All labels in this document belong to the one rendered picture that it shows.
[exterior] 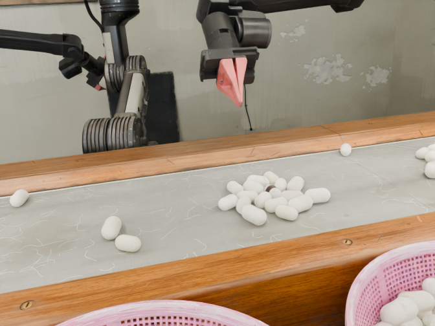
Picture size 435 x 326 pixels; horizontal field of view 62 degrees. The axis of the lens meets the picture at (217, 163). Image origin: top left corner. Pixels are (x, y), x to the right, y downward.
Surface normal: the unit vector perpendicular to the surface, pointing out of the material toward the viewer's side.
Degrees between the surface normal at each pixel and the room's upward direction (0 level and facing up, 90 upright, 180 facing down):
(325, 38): 92
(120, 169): 45
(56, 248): 0
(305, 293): 90
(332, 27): 90
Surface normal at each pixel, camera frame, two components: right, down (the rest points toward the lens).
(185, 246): -0.06, -0.94
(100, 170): 0.13, -0.44
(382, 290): 0.57, -0.07
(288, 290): 0.24, 0.32
